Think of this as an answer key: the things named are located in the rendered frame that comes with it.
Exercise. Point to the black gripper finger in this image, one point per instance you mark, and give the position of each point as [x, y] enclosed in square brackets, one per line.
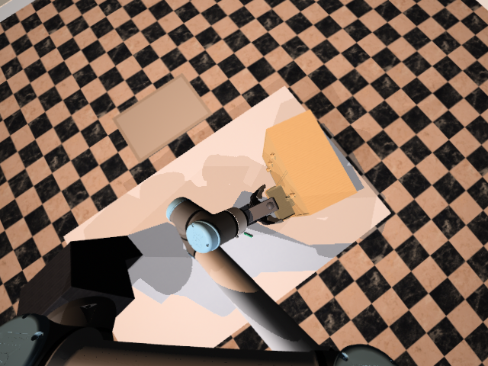
[271, 220]
[258, 194]

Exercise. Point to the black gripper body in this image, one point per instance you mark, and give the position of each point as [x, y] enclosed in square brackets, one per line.
[251, 204]

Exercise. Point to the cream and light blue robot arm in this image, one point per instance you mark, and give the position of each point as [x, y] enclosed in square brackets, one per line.
[36, 340]

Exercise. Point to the light wooden chest of drawers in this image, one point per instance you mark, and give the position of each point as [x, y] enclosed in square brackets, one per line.
[311, 162]

